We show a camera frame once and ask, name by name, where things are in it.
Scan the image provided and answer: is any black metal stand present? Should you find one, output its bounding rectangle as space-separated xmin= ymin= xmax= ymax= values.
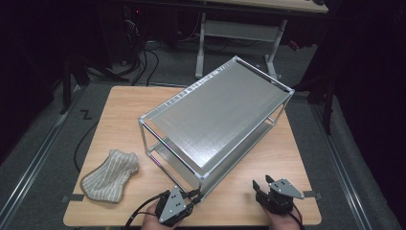
xmin=279 ymin=75 xmax=336 ymax=135
xmin=59 ymin=54 xmax=130 ymax=115

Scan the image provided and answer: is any black floor cable bundle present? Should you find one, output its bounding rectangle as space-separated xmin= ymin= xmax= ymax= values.
xmin=121 ymin=37 xmax=161 ymax=87

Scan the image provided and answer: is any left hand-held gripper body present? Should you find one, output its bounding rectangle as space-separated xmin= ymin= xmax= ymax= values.
xmin=154 ymin=185 xmax=193 ymax=228

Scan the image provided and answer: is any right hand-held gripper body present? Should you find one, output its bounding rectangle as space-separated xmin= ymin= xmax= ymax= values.
xmin=255 ymin=177 xmax=305 ymax=215

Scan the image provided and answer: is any grey two-tier rack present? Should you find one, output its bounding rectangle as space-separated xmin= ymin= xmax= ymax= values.
xmin=138 ymin=56 xmax=295 ymax=200

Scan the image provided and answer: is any desk with white legs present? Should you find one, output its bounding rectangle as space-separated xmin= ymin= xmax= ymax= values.
xmin=191 ymin=0 xmax=329 ymax=87

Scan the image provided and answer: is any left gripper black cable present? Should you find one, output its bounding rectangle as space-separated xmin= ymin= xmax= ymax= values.
xmin=124 ymin=190 xmax=170 ymax=230

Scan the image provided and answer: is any dark computer tower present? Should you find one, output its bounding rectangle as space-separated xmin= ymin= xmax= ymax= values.
xmin=123 ymin=4 xmax=147 ymax=66

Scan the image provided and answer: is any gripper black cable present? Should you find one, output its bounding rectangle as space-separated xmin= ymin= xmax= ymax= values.
xmin=290 ymin=201 xmax=305 ymax=230
xmin=124 ymin=190 xmax=170 ymax=230

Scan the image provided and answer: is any person's left hand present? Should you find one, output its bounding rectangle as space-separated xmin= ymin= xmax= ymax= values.
xmin=139 ymin=203 xmax=182 ymax=230

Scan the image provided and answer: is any person's right hand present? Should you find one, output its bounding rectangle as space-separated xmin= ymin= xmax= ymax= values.
xmin=259 ymin=204 xmax=302 ymax=230

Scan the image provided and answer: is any metal floor rail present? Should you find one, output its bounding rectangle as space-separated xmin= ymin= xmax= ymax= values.
xmin=309 ymin=103 xmax=367 ymax=230
xmin=0 ymin=85 xmax=84 ymax=221

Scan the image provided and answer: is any long black floor cable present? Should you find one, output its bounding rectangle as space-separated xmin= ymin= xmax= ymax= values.
xmin=74 ymin=121 xmax=100 ymax=173

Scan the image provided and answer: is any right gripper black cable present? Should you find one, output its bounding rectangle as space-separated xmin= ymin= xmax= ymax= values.
xmin=290 ymin=201 xmax=305 ymax=230

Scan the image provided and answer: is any beige striped cleaning mitt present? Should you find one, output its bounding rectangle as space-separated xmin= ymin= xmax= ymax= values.
xmin=79 ymin=149 xmax=140 ymax=204

